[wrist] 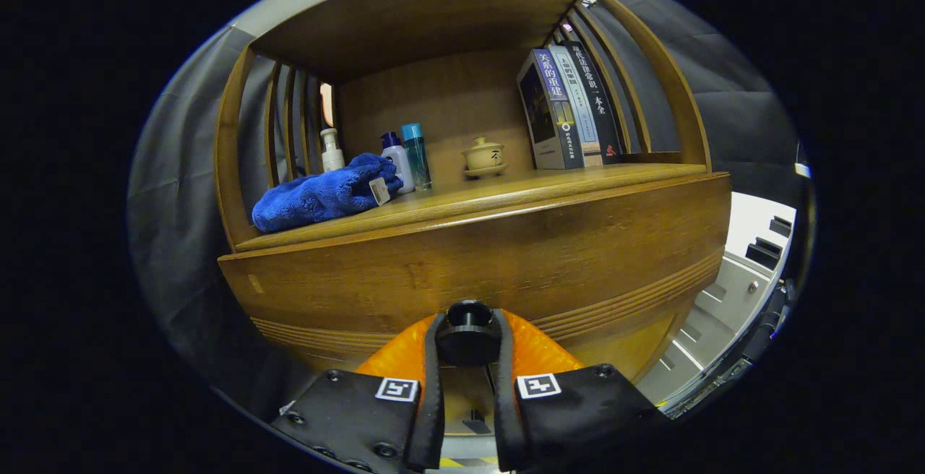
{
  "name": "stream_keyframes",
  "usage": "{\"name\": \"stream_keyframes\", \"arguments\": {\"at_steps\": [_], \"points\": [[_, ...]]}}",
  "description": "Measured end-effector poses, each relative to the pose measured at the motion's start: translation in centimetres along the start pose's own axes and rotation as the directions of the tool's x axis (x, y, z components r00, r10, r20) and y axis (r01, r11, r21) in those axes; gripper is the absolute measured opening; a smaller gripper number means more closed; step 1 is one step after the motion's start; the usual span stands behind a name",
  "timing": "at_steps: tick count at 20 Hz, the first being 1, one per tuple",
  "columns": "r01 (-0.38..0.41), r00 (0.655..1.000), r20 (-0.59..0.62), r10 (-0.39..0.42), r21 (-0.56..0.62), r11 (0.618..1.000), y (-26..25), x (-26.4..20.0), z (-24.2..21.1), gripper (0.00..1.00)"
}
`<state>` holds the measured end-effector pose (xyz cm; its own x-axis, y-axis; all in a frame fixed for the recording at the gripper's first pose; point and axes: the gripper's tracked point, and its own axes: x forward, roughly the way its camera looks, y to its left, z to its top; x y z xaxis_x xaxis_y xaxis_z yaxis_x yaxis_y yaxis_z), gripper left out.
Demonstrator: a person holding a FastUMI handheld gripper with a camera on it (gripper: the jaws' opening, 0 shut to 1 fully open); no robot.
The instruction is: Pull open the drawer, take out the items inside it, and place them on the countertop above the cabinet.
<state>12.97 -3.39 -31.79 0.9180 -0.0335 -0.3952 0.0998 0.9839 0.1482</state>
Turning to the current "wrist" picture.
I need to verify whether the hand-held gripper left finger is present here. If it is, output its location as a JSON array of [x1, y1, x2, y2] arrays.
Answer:
[[271, 313, 447, 474]]

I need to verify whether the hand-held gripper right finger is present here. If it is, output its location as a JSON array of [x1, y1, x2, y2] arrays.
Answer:
[[491, 308, 669, 473]]

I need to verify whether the black drawer knob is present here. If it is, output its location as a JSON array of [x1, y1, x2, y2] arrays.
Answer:
[[435, 299, 503, 368]]

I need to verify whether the wooden drawer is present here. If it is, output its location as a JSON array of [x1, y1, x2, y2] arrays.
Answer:
[[218, 173, 733, 384]]

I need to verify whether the wooden countertop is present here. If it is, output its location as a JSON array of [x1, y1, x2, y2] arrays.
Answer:
[[235, 162, 709, 252]]

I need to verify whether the white side cabinet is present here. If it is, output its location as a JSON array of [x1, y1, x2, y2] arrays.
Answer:
[[636, 191, 797, 406]]

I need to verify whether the wooden cabinet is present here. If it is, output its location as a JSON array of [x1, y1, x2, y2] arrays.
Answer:
[[213, 0, 733, 453]]

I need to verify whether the blue towel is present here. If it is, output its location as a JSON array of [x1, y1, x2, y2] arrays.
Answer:
[[251, 152, 404, 234]]

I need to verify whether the white bottle blue cap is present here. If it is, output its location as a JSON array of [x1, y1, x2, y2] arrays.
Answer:
[[380, 132, 416, 194]]

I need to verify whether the teal clear bottle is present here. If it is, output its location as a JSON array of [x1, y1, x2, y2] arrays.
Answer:
[[401, 123, 433, 191]]

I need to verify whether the beige lidded teacup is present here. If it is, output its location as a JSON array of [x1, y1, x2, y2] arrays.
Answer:
[[461, 136, 508, 179]]

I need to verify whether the white pump bottle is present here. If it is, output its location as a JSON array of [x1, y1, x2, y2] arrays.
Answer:
[[320, 127, 346, 173]]

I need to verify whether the blue spine book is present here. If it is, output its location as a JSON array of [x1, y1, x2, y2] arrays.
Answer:
[[516, 48, 585, 171]]

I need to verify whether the white spine book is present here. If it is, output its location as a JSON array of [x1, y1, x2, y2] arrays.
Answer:
[[547, 44, 603, 168]]

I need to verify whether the black spine book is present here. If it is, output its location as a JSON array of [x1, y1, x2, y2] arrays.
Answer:
[[562, 40, 624, 165]]

